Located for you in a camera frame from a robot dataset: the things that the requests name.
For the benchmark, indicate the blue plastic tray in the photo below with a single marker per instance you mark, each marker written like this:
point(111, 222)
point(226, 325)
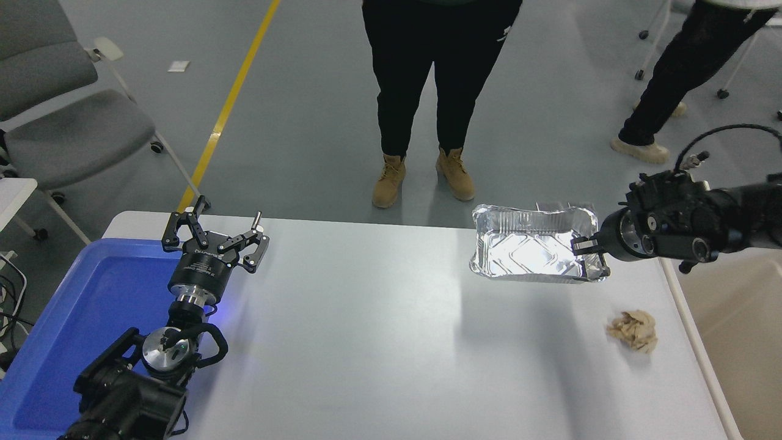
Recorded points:
point(91, 305)

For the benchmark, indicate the grey padded rolling chair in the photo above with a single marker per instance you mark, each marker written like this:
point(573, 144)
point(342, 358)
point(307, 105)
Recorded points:
point(73, 134)

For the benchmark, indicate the crumpled tan paper ball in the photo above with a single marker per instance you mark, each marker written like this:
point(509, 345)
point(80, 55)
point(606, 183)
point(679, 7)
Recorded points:
point(634, 330)

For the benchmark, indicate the large pale bin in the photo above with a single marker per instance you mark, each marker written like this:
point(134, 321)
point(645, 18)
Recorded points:
point(733, 330)

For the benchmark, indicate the rectangular silver foil tray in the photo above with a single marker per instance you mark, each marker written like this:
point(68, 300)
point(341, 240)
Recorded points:
point(525, 250)

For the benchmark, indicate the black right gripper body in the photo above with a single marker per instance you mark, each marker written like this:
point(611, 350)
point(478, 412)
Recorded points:
point(613, 238)

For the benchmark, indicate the white side table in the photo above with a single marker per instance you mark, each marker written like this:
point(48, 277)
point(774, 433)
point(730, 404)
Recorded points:
point(12, 195)

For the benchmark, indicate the white paper scrap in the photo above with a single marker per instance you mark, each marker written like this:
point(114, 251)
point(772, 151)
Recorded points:
point(179, 67)

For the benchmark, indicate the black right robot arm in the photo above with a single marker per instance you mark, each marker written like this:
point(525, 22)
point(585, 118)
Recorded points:
point(672, 214)

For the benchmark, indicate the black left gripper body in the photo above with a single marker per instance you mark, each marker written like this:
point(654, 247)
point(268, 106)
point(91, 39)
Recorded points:
point(201, 275)

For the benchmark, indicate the clear rectangular floor plate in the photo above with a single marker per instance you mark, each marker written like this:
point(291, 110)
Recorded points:
point(550, 205)
point(577, 203)

